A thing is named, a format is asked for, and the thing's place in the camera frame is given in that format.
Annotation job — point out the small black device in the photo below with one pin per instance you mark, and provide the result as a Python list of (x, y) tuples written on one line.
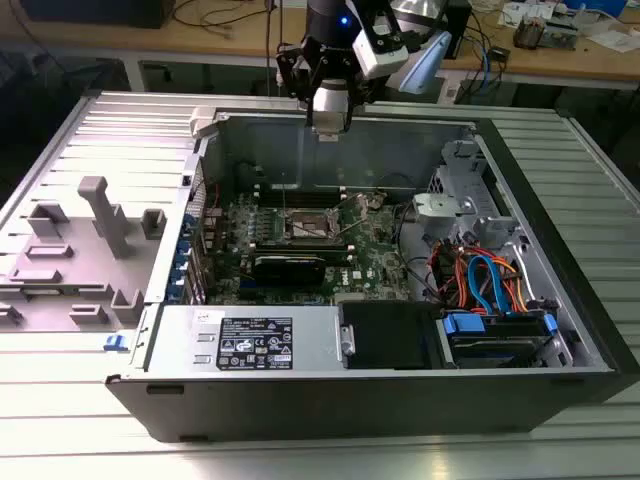
[(501, 53)]

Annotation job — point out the black graphics card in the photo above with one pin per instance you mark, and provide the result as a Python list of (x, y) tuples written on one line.
[(285, 272)]

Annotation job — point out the green motherboard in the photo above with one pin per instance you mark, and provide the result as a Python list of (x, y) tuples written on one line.
[(370, 250)]

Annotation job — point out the grey electronic device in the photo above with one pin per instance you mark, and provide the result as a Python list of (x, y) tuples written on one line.
[(560, 32)]

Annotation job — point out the CPU socket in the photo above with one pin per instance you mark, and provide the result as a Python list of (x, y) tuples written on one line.
[(307, 225)]

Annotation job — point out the white paper sheet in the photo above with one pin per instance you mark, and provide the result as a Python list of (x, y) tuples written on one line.
[(615, 40)]

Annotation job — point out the grey case latch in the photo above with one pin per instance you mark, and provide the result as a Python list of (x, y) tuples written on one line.
[(202, 122)]

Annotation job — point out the copper heat sink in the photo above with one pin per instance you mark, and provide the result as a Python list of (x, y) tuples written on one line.
[(530, 32)]

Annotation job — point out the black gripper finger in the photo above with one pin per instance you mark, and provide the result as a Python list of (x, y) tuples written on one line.
[(360, 90), (295, 75)]

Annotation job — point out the silver hinge bracket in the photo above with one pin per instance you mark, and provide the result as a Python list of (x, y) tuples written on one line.
[(347, 340)]

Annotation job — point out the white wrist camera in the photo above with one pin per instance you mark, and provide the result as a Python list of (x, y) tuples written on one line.
[(380, 52)]

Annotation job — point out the grey metal fan bracket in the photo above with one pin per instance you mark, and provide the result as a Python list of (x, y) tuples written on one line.
[(435, 205)]

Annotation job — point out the grey plastic parts rack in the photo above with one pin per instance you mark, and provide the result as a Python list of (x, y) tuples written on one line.
[(75, 270)]

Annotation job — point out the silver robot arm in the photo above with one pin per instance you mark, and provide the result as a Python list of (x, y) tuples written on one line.
[(420, 10)]

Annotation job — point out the silver metal drive cage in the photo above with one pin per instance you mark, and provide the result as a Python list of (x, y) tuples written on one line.
[(460, 175)]

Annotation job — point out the blue slot retainer clip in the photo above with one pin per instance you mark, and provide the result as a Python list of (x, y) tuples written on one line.
[(180, 271), (176, 291), (188, 225), (184, 248)]

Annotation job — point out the white cylindrical wrist device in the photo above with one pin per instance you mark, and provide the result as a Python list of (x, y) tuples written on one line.
[(331, 97)]

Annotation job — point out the black and grey PC case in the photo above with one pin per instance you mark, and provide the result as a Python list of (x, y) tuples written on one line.
[(325, 405)]

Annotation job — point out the grey power supply unit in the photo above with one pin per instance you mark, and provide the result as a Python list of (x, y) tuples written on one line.
[(175, 340)]

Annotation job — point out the wooden desk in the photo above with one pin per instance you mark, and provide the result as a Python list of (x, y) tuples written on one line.
[(100, 35)]

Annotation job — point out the large black box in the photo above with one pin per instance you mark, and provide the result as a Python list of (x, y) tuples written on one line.
[(100, 12)]

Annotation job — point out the hard disk in blue carrier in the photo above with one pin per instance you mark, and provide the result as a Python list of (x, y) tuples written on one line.
[(480, 345)]

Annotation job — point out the tall black box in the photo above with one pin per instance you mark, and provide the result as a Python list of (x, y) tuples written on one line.
[(464, 40)]

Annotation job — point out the small blue plastic clip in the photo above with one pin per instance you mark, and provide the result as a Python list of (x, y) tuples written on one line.
[(115, 343)]

